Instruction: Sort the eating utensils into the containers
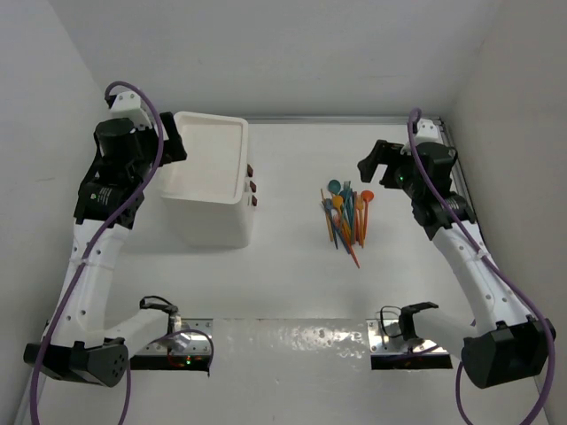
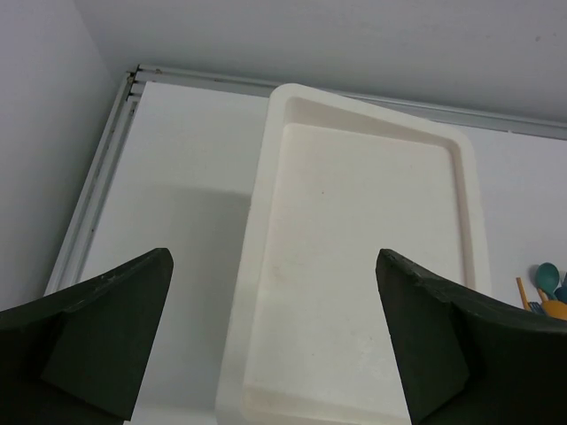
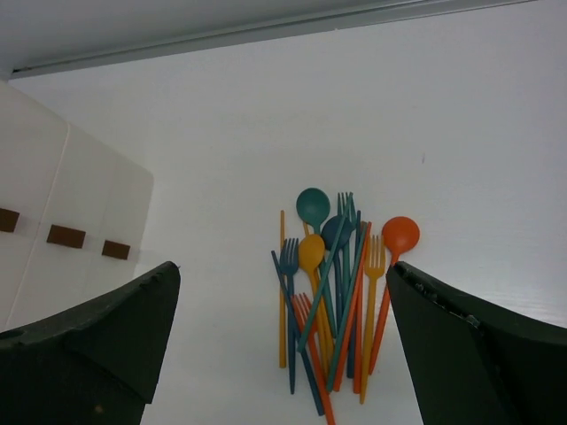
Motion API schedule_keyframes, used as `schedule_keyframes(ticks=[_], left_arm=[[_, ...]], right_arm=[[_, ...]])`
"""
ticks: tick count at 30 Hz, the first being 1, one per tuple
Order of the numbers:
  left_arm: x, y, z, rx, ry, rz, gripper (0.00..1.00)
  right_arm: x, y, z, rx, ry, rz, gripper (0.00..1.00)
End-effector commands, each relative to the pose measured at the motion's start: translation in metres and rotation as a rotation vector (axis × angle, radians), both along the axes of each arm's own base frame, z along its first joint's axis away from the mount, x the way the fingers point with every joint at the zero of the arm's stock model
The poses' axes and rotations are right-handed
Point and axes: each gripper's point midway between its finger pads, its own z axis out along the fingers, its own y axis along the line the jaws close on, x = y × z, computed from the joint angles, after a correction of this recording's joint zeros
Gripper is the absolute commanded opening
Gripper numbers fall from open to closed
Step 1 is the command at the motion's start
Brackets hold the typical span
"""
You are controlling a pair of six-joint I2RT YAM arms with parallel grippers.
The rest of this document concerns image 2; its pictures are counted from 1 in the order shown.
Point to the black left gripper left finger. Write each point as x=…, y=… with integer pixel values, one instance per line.
x=78, y=356

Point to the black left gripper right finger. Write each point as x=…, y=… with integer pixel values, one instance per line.
x=466, y=358

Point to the orange plastic spoon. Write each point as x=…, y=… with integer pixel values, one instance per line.
x=552, y=307

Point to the yellow chopstick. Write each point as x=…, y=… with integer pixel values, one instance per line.
x=522, y=294

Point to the teal plastic spoon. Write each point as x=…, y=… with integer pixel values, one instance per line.
x=547, y=279

